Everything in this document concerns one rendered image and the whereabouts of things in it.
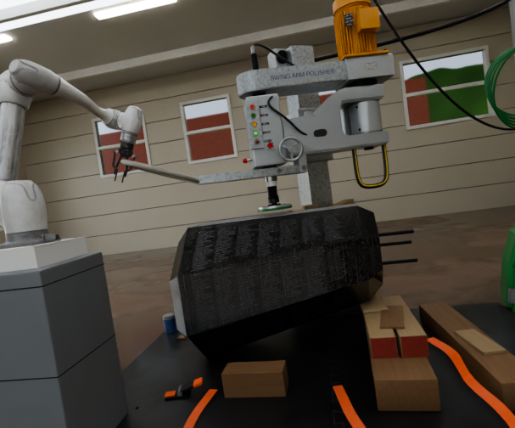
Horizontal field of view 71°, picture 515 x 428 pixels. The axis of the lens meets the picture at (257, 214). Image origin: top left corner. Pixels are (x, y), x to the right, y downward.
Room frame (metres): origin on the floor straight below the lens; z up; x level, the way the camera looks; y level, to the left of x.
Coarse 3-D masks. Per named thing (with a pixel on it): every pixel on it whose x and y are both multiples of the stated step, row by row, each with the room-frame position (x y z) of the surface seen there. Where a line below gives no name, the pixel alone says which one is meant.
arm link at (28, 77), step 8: (16, 64) 1.61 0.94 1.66; (24, 64) 1.62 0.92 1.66; (32, 64) 1.65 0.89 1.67; (16, 72) 1.61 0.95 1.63; (24, 72) 1.62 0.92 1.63; (32, 72) 1.64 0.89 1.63; (40, 72) 1.66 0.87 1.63; (48, 72) 1.70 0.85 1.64; (16, 80) 1.64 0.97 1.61; (24, 80) 1.64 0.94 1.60; (32, 80) 1.65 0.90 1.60; (40, 80) 1.67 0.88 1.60; (48, 80) 1.69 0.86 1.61; (56, 80) 1.73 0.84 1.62; (16, 88) 1.69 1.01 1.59; (24, 88) 1.68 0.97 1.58; (32, 88) 1.69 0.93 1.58; (40, 88) 1.70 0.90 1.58; (48, 88) 1.71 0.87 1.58; (56, 88) 1.73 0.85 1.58
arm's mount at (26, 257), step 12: (60, 240) 1.56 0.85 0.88; (72, 240) 1.59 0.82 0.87; (84, 240) 1.67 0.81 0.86; (0, 252) 1.40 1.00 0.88; (12, 252) 1.39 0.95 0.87; (24, 252) 1.38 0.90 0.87; (36, 252) 1.38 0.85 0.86; (48, 252) 1.44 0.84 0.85; (60, 252) 1.51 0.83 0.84; (72, 252) 1.58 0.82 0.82; (84, 252) 1.66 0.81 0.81; (0, 264) 1.40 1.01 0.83; (12, 264) 1.39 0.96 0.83; (24, 264) 1.38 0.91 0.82; (36, 264) 1.37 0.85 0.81; (48, 264) 1.43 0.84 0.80
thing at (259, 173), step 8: (264, 168) 2.23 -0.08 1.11; (272, 168) 2.24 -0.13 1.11; (280, 168) 2.24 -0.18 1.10; (288, 168) 2.25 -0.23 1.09; (296, 168) 2.25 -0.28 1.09; (304, 168) 2.22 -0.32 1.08; (200, 176) 2.20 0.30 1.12; (208, 176) 2.20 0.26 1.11; (216, 176) 2.21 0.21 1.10; (224, 176) 2.21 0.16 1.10; (232, 176) 2.22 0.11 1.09; (240, 176) 2.22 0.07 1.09; (248, 176) 2.22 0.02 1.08; (256, 176) 2.23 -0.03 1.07; (264, 176) 2.23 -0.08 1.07; (200, 184) 2.31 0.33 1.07
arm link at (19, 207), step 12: (24, 180) 1.52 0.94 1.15; (0, 192) 1.48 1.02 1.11; (12, 192) 1.47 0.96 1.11; (24, 192) 1.48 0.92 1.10; (36, 192) 1.53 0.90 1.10; (0, 204) 1.48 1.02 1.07; (12, 204) 1.46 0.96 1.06; (24, 204) 1.47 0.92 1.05; (36, 204) 1.51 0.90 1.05; (0, 216) 1.48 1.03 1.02; (12, 216) 1.46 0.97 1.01; (24, 216) 1.47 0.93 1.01; (36, 216) 1.50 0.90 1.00; (12, 228) 1.46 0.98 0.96; (24, 228) 1.47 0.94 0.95; (36, 228) 1.50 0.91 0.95
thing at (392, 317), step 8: (376, 296) 2.13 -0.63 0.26; (360, 304) 2.04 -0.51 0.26; (368, 304) 2.01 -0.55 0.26; (376, 304) 2.00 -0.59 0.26; (384, 304) 1.98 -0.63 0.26; (368, 312) 1.92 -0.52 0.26; (376, 312) 1.91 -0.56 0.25; (384, 312) 1.87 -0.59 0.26; (392, 312) 1.86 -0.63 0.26; (400, 312) 1.84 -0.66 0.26; (384, 320) 1.76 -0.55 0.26; (392, 320) 1.75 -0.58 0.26; (400, 320) 1.73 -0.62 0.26; (384, 328) 1.69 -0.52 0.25; (392, 328) 1.68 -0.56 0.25; (400, 328) 1.66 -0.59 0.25
